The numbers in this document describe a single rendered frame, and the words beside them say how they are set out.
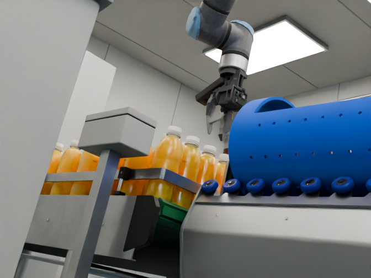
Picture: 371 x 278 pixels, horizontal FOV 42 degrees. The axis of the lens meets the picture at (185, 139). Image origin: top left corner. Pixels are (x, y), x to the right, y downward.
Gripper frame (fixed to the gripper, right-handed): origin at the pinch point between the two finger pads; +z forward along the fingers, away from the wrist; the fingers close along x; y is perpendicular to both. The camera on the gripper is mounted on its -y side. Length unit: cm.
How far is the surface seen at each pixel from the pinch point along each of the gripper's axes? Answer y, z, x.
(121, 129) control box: 0.7, 12.1, -33.0
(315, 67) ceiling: -184, -225, 314
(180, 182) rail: 4.5, 19.6, -12.9
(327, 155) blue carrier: 46.1, 13.9, -11.3
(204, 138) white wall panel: -367, -166, 343
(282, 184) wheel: 35.4, 19.8, -10.4
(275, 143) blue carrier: 33.3, 10.6, -12.7
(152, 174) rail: 0.5, 19.6, -19.8
